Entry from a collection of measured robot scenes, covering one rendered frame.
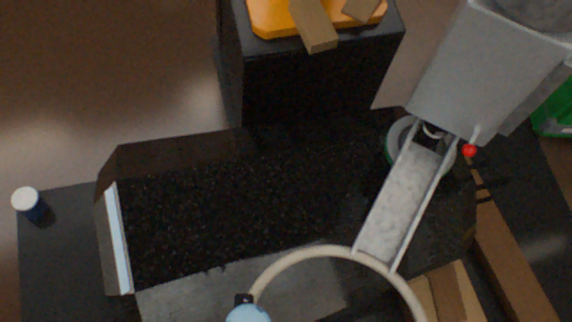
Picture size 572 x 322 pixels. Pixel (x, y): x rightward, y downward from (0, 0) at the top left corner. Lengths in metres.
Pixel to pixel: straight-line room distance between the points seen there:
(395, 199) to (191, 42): 1.62
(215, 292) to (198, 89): 1.33
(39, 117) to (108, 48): 0.47
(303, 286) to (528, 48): 0.90
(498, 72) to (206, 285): 0.92
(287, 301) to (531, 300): 1.21
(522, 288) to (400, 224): 1.10
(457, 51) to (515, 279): 1.49
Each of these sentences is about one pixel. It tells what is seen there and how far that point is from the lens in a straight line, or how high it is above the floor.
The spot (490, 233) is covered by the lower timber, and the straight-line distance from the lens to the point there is 2.54.
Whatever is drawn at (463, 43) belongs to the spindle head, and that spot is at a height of 1.42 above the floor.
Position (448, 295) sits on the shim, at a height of 0.22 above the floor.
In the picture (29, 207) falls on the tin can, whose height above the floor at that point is 0.14.
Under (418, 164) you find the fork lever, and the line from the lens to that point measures 1.54.
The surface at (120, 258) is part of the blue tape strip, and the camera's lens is 1.59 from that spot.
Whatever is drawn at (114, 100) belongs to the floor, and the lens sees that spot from 2.70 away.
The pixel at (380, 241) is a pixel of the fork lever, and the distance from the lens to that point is 1.51.
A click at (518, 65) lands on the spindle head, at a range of 1.18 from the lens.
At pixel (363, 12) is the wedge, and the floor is 0.80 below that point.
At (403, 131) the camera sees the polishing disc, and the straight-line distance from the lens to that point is 1.72.
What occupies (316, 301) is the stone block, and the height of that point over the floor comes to 0.65.
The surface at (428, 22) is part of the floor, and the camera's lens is 3.10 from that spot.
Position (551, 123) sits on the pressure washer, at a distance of 2.83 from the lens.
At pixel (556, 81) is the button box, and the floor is 1.44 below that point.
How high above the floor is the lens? 2.29
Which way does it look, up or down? 65 degrees down
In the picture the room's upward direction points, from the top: 12 degrees clockwise
